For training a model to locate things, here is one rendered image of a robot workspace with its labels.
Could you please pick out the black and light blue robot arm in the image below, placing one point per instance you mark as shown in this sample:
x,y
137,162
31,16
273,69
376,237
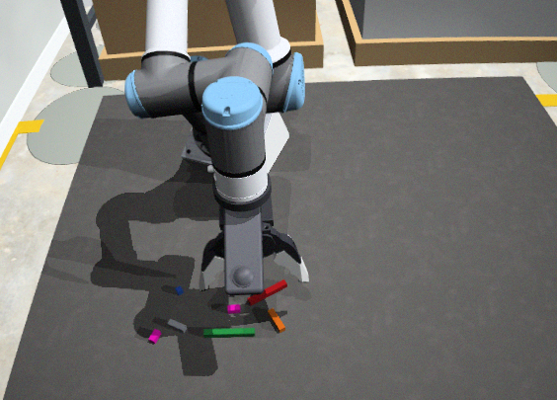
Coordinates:
x,y
230,112

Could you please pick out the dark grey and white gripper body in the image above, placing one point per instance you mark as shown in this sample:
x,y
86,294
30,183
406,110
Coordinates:
x,y
269,233

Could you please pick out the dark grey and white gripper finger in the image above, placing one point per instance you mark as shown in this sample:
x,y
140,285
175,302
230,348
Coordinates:
x,y
286,255
212,263

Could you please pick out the red rod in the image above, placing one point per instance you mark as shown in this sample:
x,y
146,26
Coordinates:
x,y
267,292

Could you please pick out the green rod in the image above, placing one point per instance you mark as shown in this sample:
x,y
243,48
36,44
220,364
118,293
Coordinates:
x,y
224,333

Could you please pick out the small magenta block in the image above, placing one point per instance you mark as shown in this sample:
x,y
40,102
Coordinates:
x,y
154,336
233,308

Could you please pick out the orange rod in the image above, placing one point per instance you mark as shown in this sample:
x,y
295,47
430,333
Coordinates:
x,y
276,320

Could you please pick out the grey rod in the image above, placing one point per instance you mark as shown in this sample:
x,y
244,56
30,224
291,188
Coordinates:
x,y
177,326

